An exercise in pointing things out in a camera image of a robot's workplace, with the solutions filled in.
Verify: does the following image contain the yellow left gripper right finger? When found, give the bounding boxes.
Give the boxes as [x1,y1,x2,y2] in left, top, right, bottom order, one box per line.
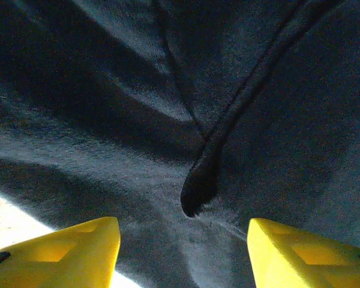
[246,217,360,288]

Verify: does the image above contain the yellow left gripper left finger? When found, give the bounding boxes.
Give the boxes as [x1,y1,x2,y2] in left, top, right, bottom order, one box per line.
[0,216,122,288]

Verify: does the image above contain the black trousers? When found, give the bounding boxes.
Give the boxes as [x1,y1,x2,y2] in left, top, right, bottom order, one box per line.
[0,0,360,288]

